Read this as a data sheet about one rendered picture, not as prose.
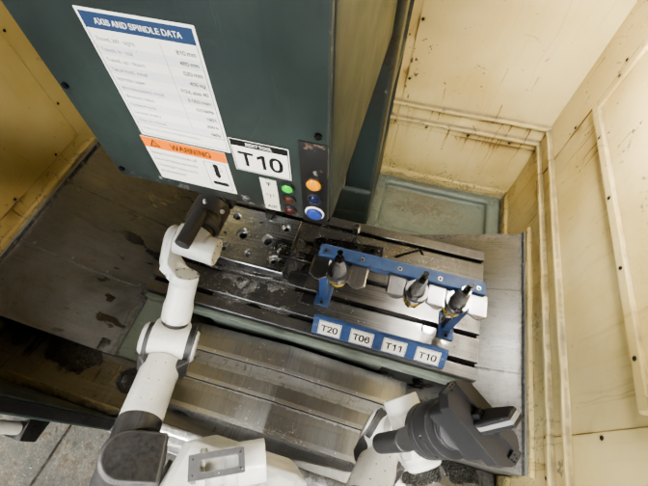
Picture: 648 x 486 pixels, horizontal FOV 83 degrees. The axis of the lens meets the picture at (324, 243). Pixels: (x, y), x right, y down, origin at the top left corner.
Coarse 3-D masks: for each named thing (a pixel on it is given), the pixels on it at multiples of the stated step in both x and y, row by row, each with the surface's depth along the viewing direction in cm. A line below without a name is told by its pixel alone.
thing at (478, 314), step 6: (474, 294) 99; (474, 300) 98; (480, 300) 98; (486, 300) 98; (474, 306) 97; (480, 306) 97; (486, 306) 97; (468, 312) 96; (474, 312) 96; (480, 312) 96; (486, 312) 96; (474, 318) 96; (480, 318) 96
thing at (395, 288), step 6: (390, 276) 102; (396, 276) 102; (390, 282) 101; (396, 282) 101; (402, 282) 101; (390, 288) 100; (396, 288) 100; (402, 288) 100; (390, 294) 99; (396, 294) 99; (402, 294) 99
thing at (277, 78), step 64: (64, 0) 44; (128, 0) 41; (192, 0) 39; (256, 0) 37; (320, 0) 36; (384, 0) 67; (64, 64) 52; (256, 64) 44; (320, 64) 41; (128, 128) 61; (256, 128) 53; (320, 128) 49; (256, 192) 66
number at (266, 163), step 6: (258, 156) 58; (264, 156) 57; (270, 156) 57; (276, 156) 56; (258, 162) 59; (264, 162) 58; (270, 162) 58; (276, 162) 58; (282, 162) 57; (258, 168) 60; (264, 168) 60; (270, 168) 59; (276, 168) 59; (282, 168) 58; (276, 174) 60; (282, 174) 60
